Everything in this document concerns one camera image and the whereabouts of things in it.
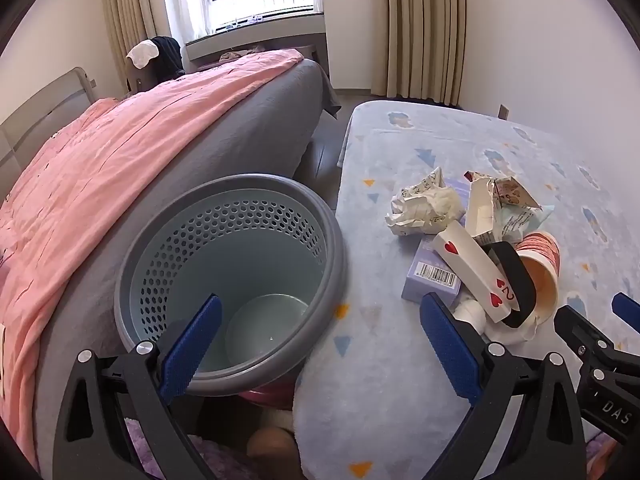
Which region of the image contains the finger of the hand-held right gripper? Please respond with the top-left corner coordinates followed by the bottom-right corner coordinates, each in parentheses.
top-left (553, 304), bottom-right (614, 369)
top-left (611, 291), bottom-right (640, 335)

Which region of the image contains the purple cardboard box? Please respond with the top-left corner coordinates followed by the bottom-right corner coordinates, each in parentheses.
top-left (401, 176), bottom-right (473, 306)

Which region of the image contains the white cloth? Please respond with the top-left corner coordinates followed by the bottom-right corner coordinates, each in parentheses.
top-left (126, 38), bottom-right (161, 67)

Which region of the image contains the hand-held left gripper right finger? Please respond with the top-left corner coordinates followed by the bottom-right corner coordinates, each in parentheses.
top-left (419, 292), bottom-right (587, 480)

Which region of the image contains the pink striped paper cup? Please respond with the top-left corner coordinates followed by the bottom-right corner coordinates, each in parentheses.
top-left (515, 231), bottom-right (561, 326)

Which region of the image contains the light blue printed blanket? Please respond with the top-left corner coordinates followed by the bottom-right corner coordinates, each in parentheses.
top-left (292, 100), bottom-right (640, 480)

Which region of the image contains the grey bed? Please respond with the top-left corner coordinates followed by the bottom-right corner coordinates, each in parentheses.
top-left (37, 57), bottom-right (343, 471)

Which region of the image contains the grey window bench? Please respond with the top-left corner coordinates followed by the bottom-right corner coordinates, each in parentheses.
top-left (185, 12), bottom-right (331, 73)

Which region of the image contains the light blue wipes packet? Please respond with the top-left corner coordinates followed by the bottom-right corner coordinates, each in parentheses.
top-left (500, 204), bottom-right (556, 243)

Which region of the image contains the grey perforated plastic basket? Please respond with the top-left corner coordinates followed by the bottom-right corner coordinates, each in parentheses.
top-left (114, 174), bottom-right (348, 397)

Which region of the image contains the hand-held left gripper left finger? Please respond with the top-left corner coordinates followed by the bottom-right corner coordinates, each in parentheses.
top-left (51, 294), bottom-right (223, 480)

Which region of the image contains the dark garment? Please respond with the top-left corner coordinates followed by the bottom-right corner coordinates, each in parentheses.
top-left (150, 36), bottom-right (183, 81)

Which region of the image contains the black elastic band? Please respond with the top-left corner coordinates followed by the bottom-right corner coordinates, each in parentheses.
top-left (482, 241), bottom-right (538, 330)

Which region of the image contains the colourful snack wrapper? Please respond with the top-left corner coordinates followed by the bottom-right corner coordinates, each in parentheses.
top-left (492, 175), bottom-right (543, 211)

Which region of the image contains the brown chair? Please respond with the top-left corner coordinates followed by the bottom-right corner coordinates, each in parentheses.
top-left (125, 62), bottom-right (151, 93)

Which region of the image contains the white carton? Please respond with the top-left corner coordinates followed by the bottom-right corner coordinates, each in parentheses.
top-left (464, 170), bottom-right (501, 246)

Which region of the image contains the person's leg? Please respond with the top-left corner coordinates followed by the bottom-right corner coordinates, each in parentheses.
top-left (246, 426), bottom-right (297, 468)

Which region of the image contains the grey bed headboard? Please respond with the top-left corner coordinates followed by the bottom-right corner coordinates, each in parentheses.
top-left (0, 66), bottom-right (96, 176)

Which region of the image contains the cream tissue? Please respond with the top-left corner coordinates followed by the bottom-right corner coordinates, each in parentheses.
top-left (434, 187), bottom-right (467, 222)

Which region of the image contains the beige curtain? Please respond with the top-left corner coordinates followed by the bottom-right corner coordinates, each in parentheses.
top-left (370, 0), bottom-right (468, 108)
top-left (100, 0), bottom-right (173, 68)

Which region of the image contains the white printed wrapper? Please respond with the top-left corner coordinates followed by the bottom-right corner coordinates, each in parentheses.
top-left (385, 166), bottom-right (468, 236)

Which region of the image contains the pink bed blanket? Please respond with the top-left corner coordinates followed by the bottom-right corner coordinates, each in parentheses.
top-left (0, 49), bottom-right (305, 411)

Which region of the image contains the purple fluffy rug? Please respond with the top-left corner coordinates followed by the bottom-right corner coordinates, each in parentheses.
top-left (122, 417), bottom-right (261, 480)

